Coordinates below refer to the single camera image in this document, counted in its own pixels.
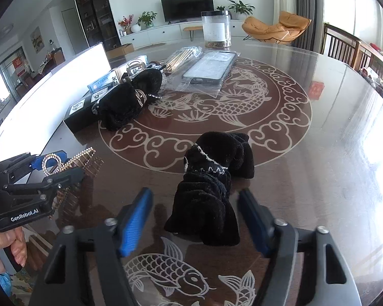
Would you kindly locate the small black box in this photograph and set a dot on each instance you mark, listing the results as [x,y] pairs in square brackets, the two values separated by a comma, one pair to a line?
[102,97]
[78,118]

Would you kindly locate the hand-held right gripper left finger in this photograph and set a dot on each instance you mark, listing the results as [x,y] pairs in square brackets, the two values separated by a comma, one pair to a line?
[135,220]

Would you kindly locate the red flower vase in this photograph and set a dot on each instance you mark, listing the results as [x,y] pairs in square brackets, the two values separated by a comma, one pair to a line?
[126,24]

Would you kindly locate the dark wooden chair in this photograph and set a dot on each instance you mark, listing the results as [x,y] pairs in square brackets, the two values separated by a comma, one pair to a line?
[340,43]
[375,60]

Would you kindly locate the brown dining chair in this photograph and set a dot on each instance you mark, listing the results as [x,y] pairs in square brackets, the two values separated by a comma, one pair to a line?
[59,56]

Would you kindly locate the person's left forearm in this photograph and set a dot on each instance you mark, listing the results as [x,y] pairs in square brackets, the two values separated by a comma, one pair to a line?
[3,283]

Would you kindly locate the orange lounge chair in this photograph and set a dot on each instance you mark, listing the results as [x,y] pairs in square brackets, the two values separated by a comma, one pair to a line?
[274,28]

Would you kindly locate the wooden bench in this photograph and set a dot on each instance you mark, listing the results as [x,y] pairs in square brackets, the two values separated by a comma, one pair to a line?
[191,28]

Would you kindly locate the cotton swab pack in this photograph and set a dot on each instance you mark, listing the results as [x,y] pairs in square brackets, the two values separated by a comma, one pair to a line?
[182,58]

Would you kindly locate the small green potted plant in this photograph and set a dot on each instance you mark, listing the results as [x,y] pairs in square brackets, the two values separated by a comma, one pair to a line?
[221,8]

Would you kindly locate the black scrunchie with white trim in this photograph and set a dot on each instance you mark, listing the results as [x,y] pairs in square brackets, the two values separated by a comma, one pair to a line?
[121,102]
[207,197]

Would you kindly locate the black television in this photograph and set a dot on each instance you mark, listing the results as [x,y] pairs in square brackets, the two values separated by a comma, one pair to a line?
[186,6]

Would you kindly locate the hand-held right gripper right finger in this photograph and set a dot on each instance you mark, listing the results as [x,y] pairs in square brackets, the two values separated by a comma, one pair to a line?
[255,220]

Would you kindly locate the large green potted plant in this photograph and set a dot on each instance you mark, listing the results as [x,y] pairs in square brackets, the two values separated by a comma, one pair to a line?
[241,8]

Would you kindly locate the phone case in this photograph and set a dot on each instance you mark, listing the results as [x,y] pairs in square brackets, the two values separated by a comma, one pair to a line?
[207,67]

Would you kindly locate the blue and white box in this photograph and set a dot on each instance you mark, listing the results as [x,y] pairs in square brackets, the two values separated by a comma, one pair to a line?
[105,81]

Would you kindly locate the small clear glass container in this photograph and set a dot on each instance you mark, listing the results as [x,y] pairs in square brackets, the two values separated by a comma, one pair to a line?
[135,68]

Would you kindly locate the bushy green potted plant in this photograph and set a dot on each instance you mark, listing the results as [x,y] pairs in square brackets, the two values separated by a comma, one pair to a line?
[147,19]

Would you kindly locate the white television console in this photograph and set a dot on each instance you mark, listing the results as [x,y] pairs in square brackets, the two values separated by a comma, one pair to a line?
[159,35]

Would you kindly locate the wall painting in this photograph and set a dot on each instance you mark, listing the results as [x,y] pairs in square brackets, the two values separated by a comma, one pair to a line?
[35,39]

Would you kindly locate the person's left hand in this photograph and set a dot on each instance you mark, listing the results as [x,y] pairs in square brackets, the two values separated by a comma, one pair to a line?
[16,245]

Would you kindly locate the brown cardboard box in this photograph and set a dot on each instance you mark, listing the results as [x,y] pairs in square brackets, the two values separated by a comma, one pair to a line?
[121,50]

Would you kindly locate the round ceiling lamp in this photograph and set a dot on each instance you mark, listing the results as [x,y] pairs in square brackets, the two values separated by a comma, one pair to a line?
[4,32]

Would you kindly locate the clear plastic jar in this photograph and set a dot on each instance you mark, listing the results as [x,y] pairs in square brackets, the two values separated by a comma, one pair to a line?
[216,28]

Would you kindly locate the red door sign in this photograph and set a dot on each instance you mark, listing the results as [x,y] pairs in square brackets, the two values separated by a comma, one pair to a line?
[18,63]

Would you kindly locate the dark glass display cabinet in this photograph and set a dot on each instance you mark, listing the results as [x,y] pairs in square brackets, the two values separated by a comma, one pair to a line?
[95,12]

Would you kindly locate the white cardboard box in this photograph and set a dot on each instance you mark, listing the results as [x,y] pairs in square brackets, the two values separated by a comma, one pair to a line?
[51,102]

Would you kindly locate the round white vase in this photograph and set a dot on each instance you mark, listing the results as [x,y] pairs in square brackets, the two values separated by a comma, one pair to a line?
[136,28]

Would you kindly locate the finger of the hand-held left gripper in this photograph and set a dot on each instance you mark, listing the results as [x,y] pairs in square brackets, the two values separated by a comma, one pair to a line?
[63,177]
[19,165]

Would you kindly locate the wooden dining table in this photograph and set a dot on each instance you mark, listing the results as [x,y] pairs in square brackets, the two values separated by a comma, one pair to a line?
[48,67]

